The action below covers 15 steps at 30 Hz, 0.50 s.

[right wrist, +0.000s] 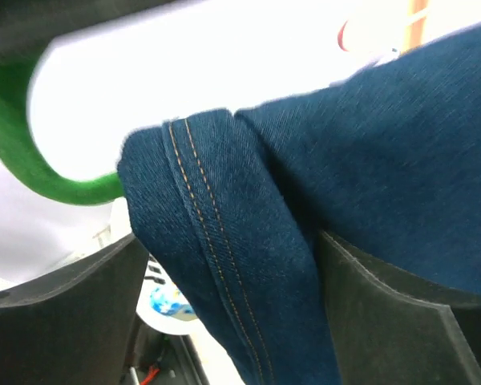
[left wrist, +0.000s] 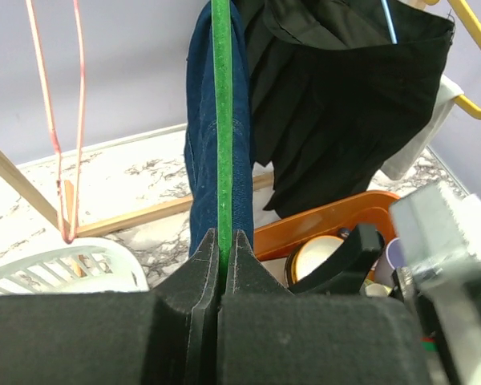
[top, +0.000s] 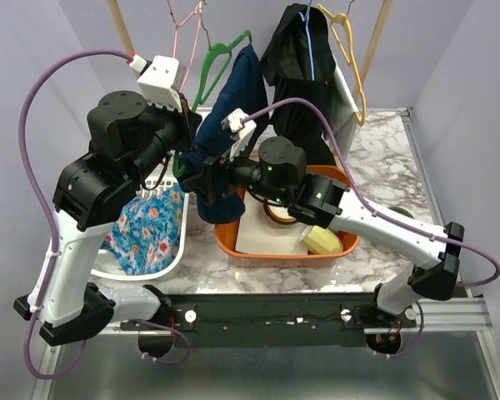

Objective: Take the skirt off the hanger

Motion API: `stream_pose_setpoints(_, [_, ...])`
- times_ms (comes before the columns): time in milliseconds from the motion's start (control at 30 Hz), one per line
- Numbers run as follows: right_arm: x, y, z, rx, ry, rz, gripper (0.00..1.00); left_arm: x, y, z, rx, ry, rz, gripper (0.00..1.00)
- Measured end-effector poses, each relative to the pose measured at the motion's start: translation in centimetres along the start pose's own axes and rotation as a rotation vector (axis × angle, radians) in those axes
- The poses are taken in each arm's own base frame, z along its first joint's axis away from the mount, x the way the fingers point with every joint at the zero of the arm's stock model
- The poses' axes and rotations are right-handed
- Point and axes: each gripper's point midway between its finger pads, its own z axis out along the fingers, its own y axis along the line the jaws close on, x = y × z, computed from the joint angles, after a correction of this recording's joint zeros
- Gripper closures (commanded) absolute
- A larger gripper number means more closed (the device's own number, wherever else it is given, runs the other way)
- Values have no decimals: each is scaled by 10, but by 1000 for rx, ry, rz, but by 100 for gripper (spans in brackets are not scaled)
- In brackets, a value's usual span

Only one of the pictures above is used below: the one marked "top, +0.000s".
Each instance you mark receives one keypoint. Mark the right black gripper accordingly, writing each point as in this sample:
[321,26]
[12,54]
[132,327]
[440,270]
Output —
[213,169]

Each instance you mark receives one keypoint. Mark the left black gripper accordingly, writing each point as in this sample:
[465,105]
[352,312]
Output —
[187,122]

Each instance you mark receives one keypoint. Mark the dark blue denim skirt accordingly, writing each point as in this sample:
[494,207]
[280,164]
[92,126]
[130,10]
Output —
[223,131]

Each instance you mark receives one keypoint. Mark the floral blue skirt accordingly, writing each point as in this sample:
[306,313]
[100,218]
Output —
[145,239]

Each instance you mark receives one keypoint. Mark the pink wire hanger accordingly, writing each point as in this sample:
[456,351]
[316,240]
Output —
[186,37]

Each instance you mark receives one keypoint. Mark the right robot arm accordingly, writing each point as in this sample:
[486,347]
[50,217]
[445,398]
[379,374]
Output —
[280,174]

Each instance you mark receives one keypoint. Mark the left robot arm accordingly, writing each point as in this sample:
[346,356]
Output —
[129,138]

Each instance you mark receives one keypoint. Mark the light blue hanger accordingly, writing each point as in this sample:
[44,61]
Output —
[305,17]

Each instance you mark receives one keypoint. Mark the yellow hanger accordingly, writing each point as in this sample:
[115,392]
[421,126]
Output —
[348,53]

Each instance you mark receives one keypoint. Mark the white square plate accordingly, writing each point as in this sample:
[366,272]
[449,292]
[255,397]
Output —
[258,234]

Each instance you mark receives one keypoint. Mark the white bowl with dark rim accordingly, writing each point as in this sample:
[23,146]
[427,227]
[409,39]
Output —
[279,216]

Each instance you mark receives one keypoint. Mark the yellow cup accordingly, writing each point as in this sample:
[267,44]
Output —
[320,241]

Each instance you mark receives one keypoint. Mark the grey white garment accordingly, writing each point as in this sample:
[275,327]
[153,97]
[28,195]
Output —
[342,120]

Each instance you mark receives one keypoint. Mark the white laundry basket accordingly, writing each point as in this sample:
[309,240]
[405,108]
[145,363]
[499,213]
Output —
[106,265]

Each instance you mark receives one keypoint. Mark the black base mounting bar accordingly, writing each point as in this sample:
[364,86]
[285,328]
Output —
[278,320]

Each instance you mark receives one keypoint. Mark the black garment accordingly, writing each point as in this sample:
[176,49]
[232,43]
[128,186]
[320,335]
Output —
[285,67]

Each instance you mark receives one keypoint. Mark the green bowl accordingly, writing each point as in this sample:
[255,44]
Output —
[399,213]

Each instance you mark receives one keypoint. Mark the wooden clothes rack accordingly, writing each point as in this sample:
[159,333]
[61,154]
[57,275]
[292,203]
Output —
[377,31]

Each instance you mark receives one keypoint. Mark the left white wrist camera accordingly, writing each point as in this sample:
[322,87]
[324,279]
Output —
[160,81]

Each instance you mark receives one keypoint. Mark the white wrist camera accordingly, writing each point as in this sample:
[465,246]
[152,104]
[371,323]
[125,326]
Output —
[241,132]
[160,81]

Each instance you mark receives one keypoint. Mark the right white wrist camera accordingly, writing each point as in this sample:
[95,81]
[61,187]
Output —
[241,132]

